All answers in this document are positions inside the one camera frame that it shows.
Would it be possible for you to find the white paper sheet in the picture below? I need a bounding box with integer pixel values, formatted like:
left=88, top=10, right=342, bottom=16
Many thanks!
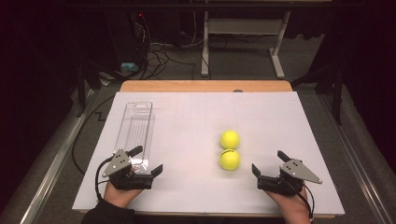
left=72, top=91, right=346, bottom=217

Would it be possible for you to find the clear plastic container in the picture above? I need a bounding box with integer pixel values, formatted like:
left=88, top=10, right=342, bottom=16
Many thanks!
left=112, top=101, right=156, bottom=175

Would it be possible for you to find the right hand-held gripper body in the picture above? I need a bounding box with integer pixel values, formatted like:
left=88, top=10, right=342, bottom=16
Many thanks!
left=257, top=158, right=323, bottom=197

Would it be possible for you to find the teal small box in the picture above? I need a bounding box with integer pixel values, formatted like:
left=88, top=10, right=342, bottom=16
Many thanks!
left=120, top=62, right=139, bottom=73

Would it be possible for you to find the black floor cable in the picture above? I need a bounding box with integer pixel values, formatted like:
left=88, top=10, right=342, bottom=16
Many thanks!
left=71, top=94, right=117, bottom=175

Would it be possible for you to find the person's left hand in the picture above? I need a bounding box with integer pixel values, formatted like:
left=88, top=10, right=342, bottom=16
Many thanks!
left=103, top=166, right=144, bottom=209

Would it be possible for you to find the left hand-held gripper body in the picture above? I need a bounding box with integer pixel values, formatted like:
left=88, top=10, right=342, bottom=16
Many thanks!
left=102, top=148, right=154, bottom=191

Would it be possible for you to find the yellow tennis ball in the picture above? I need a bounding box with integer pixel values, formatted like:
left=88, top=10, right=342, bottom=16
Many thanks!
left=219, top=130, right=241, bottom=150
left=219, top=148, right=242, bottom=172

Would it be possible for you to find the person's right hand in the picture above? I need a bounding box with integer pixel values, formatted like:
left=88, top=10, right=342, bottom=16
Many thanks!
left=264, top=183, right=312, bottom=224

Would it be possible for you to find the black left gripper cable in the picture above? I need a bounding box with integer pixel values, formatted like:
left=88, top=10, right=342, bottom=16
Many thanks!
left=94, top=156, right=114, bottom=202

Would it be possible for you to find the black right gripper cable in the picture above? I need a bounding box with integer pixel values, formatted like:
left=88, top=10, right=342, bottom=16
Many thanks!
left=288, top=178, right=316, bottom=222

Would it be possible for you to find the white metal desk frame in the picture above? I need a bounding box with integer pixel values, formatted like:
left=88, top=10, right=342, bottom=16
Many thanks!
left=200, top=10, right=292, bottom=80

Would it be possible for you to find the bundle of floor cables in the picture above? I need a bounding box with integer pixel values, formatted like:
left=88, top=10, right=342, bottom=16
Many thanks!
left=132, top=12, right=206, bottom=81

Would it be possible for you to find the wooden table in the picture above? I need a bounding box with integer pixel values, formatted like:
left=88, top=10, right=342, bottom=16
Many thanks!
left=78, top=79, right=335, bottom=219

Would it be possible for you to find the metal floor rail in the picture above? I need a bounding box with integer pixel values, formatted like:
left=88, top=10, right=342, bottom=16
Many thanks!
left=317, top=92, right=391, bottom=224
left=19, top=90, right=101, bottom=224

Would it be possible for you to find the black stand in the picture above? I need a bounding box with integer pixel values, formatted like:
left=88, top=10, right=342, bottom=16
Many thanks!
left=290, top=62, right=345, bottom=126
left=74, top=59, right=125, bottom=119

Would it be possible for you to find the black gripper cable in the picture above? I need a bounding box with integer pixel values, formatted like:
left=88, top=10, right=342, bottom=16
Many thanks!
left=94, top=156, right=114, bottom=202
left=288, top=178, right=316, bottom=222

